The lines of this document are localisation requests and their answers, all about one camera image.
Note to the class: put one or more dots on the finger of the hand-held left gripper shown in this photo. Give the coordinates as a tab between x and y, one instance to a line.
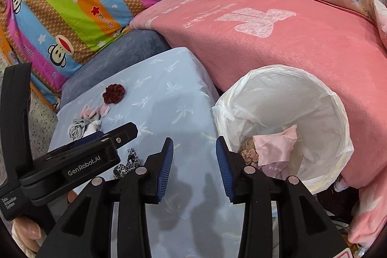
121	132
89	138

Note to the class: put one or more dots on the leopard print scrunchie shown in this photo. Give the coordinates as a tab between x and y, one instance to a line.
119	170

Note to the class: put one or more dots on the pink pillow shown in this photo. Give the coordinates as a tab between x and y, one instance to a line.
381	22

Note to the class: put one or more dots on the light blue tablecloth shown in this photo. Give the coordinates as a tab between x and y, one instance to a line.
169	88

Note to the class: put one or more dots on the dark red scrunchie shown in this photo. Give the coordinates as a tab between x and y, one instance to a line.
113	93

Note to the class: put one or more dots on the pink blanket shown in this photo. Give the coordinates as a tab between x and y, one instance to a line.
272	43

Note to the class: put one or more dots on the blue grey cushion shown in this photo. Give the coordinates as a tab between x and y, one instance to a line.
133	45

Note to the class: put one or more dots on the striped monkey print quilt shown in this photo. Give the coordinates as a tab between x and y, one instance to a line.
75	4

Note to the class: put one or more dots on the white lined bin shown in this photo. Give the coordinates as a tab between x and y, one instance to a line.
302	113

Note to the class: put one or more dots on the person's left hand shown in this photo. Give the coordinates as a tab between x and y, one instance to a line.
27	229

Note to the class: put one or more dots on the grey rose cloth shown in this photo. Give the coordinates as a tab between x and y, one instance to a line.
75	129

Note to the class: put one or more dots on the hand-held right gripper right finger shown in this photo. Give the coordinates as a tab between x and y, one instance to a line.
225	173

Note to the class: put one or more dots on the tan lace cloth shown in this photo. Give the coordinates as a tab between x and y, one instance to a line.
249	152

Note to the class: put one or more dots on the pink cloth petals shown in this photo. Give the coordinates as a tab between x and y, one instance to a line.
105	109

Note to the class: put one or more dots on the pink cloth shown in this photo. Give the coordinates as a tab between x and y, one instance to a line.
272	149

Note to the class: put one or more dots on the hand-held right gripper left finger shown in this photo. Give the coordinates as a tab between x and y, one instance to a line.
164	173

